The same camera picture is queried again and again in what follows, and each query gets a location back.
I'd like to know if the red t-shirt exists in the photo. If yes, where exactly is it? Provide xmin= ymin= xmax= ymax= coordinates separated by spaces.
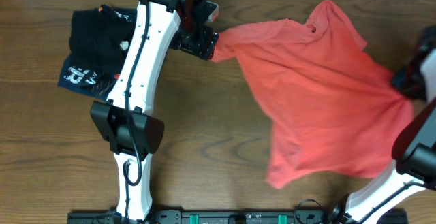
xmin=213 ymin=0 xmax=414 ymax=188

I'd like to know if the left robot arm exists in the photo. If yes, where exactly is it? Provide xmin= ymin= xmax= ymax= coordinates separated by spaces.
xmin=90 ymin=0 xmax=219 ymax=223

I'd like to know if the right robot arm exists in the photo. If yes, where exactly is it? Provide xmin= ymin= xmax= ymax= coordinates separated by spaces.
xmin=325 ymin=26 xmax=435 ymax=224

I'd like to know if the black folded garment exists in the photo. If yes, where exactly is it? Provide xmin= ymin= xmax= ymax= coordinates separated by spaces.
xmin=69 ymin=5 xmax=137 ymax=74

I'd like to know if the navy printed folded shirt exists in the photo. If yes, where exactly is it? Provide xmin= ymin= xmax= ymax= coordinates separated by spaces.
xmin=57 ymin=7 xmax=151 ymax=101

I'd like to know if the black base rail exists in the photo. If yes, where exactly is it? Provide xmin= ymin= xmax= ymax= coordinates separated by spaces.
xmin=66 ymin=199 xmax=409 ymax=224

